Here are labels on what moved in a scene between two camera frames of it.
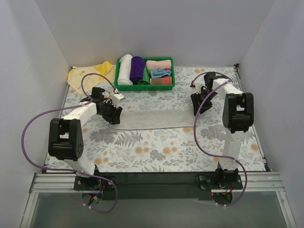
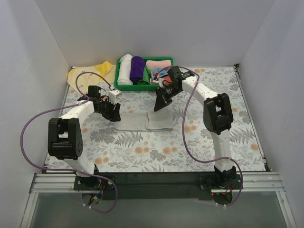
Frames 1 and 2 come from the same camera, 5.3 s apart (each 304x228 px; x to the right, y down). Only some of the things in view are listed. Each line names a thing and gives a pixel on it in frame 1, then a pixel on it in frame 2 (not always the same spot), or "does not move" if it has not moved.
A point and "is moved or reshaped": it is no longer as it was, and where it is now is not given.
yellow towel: (75, 75) does not move
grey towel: (155, 118) is moved or reshaped
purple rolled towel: (137, 66) does not move
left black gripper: (111, 113) does not move
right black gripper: (202, 101) to (164, 95)
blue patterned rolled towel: (160, 72) does not move
